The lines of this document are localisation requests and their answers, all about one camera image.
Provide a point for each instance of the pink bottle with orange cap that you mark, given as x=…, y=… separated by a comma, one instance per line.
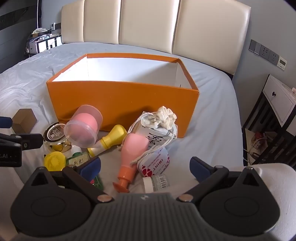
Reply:
x=133, y=150

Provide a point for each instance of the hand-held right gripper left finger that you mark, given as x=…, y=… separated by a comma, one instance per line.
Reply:
x=90, y=166

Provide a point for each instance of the red item under nightstand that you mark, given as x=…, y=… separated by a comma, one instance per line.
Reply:
x=260, y=135

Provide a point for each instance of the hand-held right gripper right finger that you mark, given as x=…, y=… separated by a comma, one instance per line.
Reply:
x=198, y=167

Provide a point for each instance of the round gold tin black lid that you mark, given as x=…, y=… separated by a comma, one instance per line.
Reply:
x=54, y=134

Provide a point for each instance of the clutter on dark nightstand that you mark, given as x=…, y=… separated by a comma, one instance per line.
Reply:
x=40, y=32

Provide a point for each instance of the white cushion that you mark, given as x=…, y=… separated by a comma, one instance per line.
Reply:
x=277, y=197

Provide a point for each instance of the yellow round container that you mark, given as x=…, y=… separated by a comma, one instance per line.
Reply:
x=54, y=161

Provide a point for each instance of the cream padded headboard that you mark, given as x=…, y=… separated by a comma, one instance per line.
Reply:
x=148, y=20

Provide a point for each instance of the yellow squeeze bottle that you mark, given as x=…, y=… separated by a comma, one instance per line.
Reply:
x=113, y=136

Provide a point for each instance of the white tin with red dots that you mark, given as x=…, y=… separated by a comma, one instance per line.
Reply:
x=155, y=163

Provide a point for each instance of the white wall thermostat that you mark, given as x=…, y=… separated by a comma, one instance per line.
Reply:
x=282, y=62

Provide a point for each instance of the small brown cardboard box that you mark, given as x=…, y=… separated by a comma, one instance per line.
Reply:
x=24, y=119

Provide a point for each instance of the dark nightstand with white panels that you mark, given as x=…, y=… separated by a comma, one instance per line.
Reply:
x=44, y=45

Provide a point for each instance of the grey wall switch panel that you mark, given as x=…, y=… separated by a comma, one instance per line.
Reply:
x=263, y=51

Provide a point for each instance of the small green plastic item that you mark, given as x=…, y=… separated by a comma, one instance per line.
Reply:
x=99, y=182

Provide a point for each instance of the orange cardboard box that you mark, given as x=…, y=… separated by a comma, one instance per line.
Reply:
x=138, y=104

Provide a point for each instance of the small green bottle white cap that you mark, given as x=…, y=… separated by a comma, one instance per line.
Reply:
x=77, y=160

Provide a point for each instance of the small jar with white lid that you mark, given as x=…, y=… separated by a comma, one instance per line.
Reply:
x=156, y=183

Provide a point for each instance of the black and white nightstand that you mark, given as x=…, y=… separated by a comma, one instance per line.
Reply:
x=276, y=99

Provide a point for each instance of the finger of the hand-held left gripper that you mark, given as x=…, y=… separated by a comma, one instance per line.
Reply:
x=33, y=141
x=5, y=122

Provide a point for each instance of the clear case with pink sponge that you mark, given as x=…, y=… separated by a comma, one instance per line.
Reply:
x=83, y=128

